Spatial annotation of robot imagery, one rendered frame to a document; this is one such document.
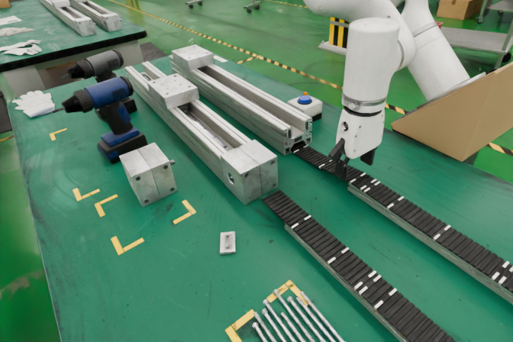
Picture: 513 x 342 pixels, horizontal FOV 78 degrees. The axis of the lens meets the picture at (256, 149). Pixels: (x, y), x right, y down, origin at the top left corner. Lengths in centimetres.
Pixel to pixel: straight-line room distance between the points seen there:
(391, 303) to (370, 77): 37
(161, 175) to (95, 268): 23
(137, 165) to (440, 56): 84
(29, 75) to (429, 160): 216
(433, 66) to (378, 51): 45
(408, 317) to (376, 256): 14
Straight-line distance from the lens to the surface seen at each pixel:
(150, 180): 77
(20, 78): 239
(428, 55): 103
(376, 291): 59
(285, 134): 86
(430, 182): 86
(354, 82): 62
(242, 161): 72
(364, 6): 69
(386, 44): 60
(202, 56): 130
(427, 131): 97
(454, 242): 70
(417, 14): 106
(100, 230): 80
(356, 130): 65
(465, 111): 91
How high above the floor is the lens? 131
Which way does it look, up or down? 35 degrees down
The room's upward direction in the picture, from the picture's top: 5 degrees counter-clockwise
